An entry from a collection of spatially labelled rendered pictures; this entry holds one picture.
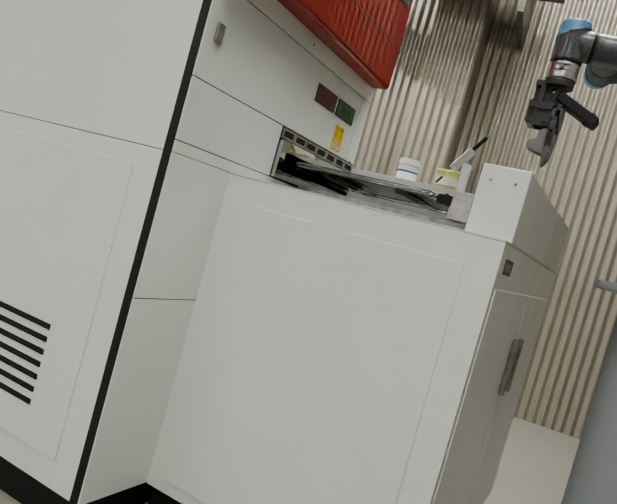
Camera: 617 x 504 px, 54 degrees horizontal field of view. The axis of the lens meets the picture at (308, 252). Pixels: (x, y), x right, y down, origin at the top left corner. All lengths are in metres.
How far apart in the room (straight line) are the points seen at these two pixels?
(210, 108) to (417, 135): 2.59
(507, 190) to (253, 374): 0.64
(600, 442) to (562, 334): 2.14
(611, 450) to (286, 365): 0.87
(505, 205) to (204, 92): 0.63
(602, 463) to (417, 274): 0.79
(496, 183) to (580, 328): 2.69
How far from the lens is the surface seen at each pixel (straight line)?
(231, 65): 1.36
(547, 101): 1.66
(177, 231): 1.31
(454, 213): 1.42
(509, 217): 1.21
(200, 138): 1.30
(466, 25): 3.97
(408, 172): 2.08
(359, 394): 1.22
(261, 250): 1.32
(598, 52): 1.69
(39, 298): 1.46
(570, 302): 3.85
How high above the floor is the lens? 0.75
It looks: 2 degrees down
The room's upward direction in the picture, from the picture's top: 16 degrees clockwise
